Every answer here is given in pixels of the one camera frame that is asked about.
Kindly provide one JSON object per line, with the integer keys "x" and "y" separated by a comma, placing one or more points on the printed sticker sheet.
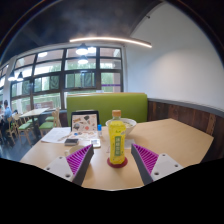
{"x": 83, "y": 135}

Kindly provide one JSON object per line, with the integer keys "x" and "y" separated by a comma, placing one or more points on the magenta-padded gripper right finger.
{"x": 161, "y": 166}

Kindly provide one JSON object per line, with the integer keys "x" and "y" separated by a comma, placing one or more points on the wooden dining table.
{"x": 35, "y": 111}

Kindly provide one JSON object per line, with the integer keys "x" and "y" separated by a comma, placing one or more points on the flat round red coaster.
{"x": 117, "y": 165}

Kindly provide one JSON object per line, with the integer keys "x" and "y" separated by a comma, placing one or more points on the small blue-capped bottle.
{"x": 99, "y": 130}

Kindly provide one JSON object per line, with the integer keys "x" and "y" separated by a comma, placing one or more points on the person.
{"x": 6, "y": 113}

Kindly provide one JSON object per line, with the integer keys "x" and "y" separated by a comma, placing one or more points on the white ceramic bowl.
{"x": 130, "y": 125}

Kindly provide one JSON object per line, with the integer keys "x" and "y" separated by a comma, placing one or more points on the white paper sheet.
{"x": 55, "y": 135}

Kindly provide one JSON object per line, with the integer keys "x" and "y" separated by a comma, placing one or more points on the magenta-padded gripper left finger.
{"x": 61, "y": 166}

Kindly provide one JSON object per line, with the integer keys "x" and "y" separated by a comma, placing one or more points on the wooden green-seat chairs group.
{"x": 25, "y": 126}

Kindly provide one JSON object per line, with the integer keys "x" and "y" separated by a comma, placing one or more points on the white napkin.
{"x": 130, "y": 143}

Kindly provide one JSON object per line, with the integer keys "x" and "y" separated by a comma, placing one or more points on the curved ceiling light bar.
{"x": 110, "y": 39}

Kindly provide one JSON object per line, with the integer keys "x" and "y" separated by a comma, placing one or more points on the yellow drink bottle orange cap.
{"x": 117, "y": 140}

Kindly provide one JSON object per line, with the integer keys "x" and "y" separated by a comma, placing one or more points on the small dark box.
{"x": 71, "y": 142}

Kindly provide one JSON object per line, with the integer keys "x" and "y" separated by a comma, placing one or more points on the black framed sticker board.
{"x": 84, "y": 121}

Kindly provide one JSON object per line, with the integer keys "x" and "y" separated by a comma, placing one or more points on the green upholstered bench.
{"x": 110, "y": 103}

